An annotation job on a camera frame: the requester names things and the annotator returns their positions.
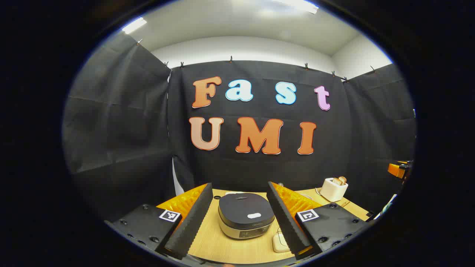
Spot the ceiling light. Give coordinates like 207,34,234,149
275,0,319,14
122,17,147,34

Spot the black rice cooker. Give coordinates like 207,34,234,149
218,192,276,240

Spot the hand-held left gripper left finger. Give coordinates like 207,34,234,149
106,182,214,260

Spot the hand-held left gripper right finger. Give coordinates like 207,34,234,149
266,181,371,260

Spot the white toaster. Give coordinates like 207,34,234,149
320,177,349,202

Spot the row of black clips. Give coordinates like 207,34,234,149
135,39,376,83

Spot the black backdrop cloth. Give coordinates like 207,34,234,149
62,32,417,223

